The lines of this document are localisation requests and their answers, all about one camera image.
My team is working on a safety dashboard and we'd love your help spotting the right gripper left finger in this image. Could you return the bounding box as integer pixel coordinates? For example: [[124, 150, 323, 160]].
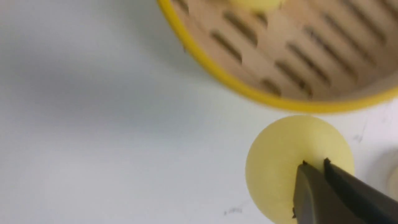
[[293, 161, 364, 224]]

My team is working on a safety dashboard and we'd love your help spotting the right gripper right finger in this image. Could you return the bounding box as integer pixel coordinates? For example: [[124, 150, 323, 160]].
[[323, 158, 398, 224]]

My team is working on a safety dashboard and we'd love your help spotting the yellow bun bottom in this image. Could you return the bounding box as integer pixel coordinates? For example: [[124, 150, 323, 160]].
[[245, 115, 354, 224]]

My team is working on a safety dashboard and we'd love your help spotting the yellow bun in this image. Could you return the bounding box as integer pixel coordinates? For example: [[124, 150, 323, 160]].
[[229, 0, 286, 12], [245, 115, 354, 224]]

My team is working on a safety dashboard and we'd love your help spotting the bamboo steamer tray yellow rim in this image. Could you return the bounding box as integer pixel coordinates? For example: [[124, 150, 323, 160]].
[[157, 0, 397, 113]]

